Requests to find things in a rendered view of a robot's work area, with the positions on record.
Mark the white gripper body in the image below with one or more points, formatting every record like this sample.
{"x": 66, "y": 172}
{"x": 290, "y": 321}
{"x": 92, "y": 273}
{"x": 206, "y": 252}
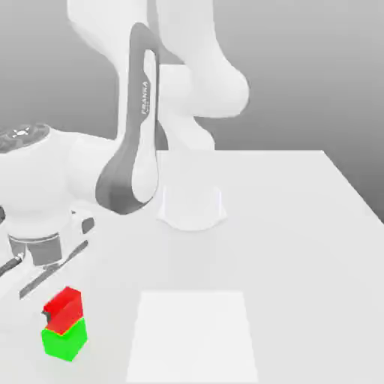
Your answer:
{"x": 54, "y": 270}

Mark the small red cube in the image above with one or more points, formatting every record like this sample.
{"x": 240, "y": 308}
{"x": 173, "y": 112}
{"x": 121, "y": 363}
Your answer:
{"x": 66, "y": 312}

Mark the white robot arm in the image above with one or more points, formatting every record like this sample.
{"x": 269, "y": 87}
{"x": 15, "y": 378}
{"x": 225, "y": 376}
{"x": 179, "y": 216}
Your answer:
{"x": 39, "y": 180}

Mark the small green cube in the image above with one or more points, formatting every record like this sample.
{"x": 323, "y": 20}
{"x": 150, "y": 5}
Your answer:
{"x": 64, "y": 345}

